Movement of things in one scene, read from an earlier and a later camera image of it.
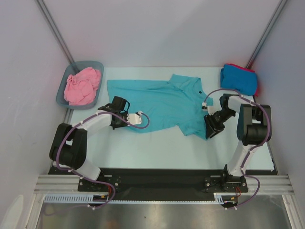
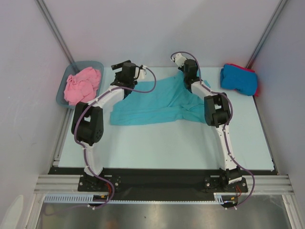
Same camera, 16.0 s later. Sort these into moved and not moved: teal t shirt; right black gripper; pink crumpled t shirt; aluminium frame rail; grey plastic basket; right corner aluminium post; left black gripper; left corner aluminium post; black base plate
Moved: right black gripper; teal t shirt; left black gripper
Not moved: left corner aluminium post; pink crumpled t shirt; black base plate; right corner aluminium post; grey plastic basket; aluminium frame rail
